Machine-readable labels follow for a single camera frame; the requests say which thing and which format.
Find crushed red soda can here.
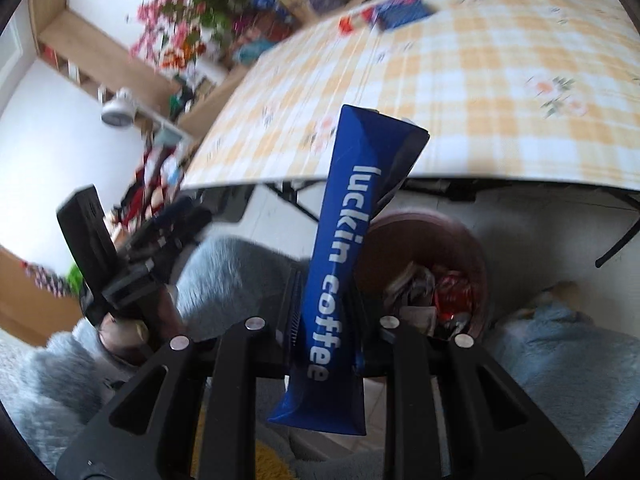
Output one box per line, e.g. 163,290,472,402
434,271,475,324

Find silver blue wrapper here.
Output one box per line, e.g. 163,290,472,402
383,262,435,312

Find dark red trash bin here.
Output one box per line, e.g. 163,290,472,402
355,209,491,339

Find person's left hand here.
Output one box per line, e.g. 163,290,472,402
98,285,186,367

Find low wooden cabinet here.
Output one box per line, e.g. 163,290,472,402
177,65,250,141

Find white desk fan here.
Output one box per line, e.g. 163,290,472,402
98,86,194,141

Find light blue fluffy robe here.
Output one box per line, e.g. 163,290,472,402
8,236,307,470

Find orange flowers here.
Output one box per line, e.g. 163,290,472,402
160,41,207,70

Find pink cherry blossom bouquet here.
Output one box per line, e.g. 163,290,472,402
129,0,259,70

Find small red cigarette box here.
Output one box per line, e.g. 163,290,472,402
338,6,374,35

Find yellow plaid tablecloth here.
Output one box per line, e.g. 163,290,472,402
183,0,639,190

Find black folding table frame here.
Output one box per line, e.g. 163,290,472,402
264,176,640,269

